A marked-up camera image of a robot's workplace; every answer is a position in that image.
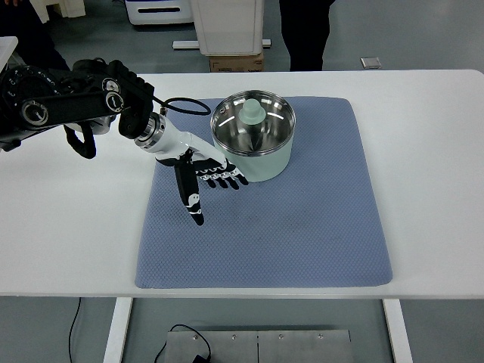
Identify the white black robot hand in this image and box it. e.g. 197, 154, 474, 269
153, 119, 250, 227

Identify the glass lid with green knob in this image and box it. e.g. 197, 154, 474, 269
209, 89, 296, 155

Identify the green pot with handle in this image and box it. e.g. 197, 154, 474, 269
209, 89, 296, 183

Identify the brown cardboard box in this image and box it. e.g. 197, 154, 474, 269
209, 51, 265, 73

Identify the white metal base bar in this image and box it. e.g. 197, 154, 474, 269
172, 39, 272, 50

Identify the white appliance with dark slot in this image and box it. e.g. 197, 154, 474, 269
124, 0, 196, 26

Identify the blue textured mat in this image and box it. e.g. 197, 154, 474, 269
135, 96, 394, 290

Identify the white side table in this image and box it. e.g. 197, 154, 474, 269
0, 36, 20, 73

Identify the white table leg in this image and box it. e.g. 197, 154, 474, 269
102, 297, 134, 363
382, 298, 414, 363

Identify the grey metal plate with screws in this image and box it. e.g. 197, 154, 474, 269
166, 328, 353, 363

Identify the black cable with adapter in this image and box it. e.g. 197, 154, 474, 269
153, 323, 213, 363

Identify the thin black floor cable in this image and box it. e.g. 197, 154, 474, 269
69, 297, 82, 363

